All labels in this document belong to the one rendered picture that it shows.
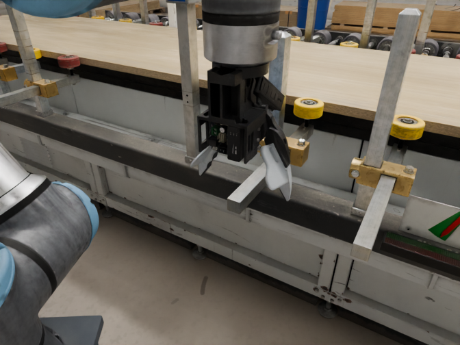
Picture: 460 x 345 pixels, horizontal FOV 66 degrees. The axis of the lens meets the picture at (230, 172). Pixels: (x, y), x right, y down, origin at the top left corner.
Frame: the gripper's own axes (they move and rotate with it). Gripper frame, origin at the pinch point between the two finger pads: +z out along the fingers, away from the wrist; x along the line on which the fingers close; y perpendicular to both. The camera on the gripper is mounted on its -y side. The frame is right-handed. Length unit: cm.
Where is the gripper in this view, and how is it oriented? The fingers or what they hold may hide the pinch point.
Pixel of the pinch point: (244, 185)
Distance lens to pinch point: 55.7
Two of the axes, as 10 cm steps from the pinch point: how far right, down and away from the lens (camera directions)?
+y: -4.7, 4.6, -7.5
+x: 8.8, 2.5, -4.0
